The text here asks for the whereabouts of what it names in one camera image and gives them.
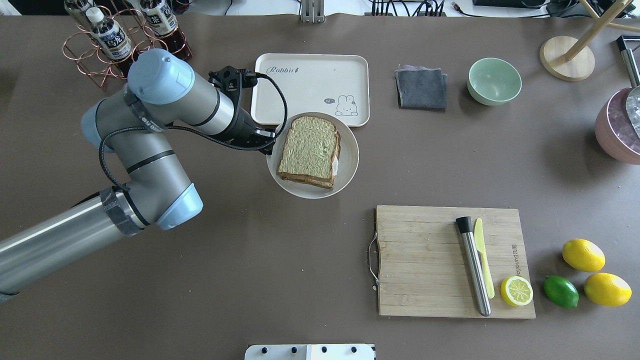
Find fried egg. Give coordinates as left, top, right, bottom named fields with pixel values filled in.
left=331, top=157, right=339, bottom=178

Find wooden cutting board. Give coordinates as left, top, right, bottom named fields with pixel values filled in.
left=375, top=205, right=537, bottom=319

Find yellow lemon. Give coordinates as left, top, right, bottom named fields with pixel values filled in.
left=562, top=238, right=606, bottom=272
left=583, top=272, right=633, bottom=307

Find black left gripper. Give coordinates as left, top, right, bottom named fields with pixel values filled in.
left=227, top=104, right=277, bottom=155

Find metal muddler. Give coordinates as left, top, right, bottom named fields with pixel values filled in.
left=455, top=216, right=492, bottom=317

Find tea bottle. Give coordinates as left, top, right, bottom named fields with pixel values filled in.
left=85, top=6, right=133, bottom=61
left=63, top=0, right=95, bottom=32
left=140, top=0, right=192, bottom=61

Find white plate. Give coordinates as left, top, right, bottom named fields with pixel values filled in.
left=266, top=112, right=359, bottom=199

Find clear plastic ice cubes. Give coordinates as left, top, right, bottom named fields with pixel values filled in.
left=625, top=93, right=640, bottom=128

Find green lime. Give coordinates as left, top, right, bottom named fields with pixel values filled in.
left=542, top=275, right=579, bottom=309

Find bread slice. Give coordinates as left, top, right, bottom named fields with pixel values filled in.
left=277, top=116, right=341, bottom=180
left=278, top=173, right=334, bottom=189

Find copper wire bottle rack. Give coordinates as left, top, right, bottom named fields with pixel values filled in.
left=62, top=0, right=178, bottom=88

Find metal ice scoop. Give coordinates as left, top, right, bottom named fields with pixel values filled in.
left=615, top=35, right=640, bottom=137

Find mint green bowl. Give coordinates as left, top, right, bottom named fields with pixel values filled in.
left=467, top=57, right=522, bottom=106

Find half lemon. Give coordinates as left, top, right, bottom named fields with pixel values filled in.
left=500, top=276, right=534, bottom=306

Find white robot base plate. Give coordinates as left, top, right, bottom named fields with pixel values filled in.
left=244, top=342, right=377, bottom=360

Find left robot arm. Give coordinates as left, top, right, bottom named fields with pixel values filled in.
left=0, top=48, right=282, bottom=303

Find dark grey folded cloth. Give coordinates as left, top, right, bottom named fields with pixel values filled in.
left=395, top=64, right=448, bottom=111

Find yellow plastic knife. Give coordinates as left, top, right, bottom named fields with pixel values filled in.
left=473, top=218, right=495, bottom=299

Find cream rabbit tray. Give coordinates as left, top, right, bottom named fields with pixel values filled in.
left=254, top=53, right=370, bottom=127

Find wooden mug tree stand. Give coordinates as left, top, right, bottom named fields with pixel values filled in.
left=539, top=0, right=640, bottom=82

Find pink bowl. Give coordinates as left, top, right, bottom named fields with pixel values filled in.
left=595, top=88, right=640, bottom=166

